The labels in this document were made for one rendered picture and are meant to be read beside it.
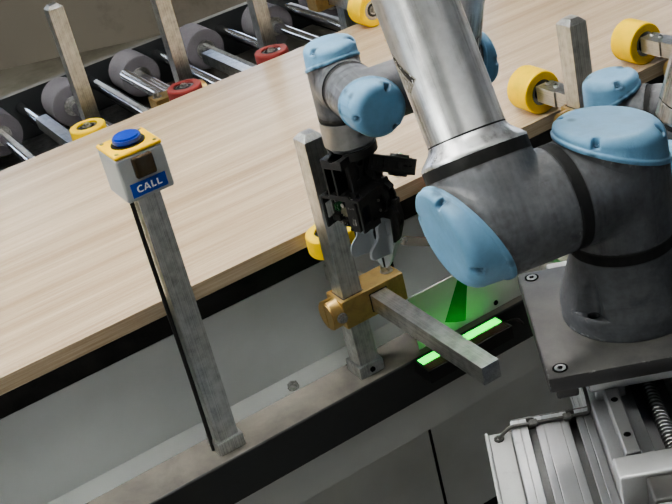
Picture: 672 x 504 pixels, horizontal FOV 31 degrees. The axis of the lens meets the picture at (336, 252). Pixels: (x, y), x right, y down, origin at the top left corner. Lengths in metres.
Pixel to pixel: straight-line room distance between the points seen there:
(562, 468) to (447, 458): 1.16
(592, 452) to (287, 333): 0.91
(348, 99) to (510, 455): 0.49
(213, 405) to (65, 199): 0.70
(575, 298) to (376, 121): 0.36
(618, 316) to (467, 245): 0.21
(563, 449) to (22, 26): 5.43
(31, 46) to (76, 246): 4.41
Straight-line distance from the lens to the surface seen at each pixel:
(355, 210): 1.68
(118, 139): 1.62
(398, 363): 1.95
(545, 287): 1.43
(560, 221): 1.22
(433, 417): 2.09
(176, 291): 1.72
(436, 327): 1.76
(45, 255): 2.17
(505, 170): 1.20
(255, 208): 2.10
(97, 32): 6.44
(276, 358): 2.11
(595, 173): 1.23
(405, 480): 2.40
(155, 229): 1.67
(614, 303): 1.31
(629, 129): 1.25
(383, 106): 1.52
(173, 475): 1.86
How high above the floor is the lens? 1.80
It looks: 28 degrees down
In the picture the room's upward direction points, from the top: 14 degrees counter-clockwise
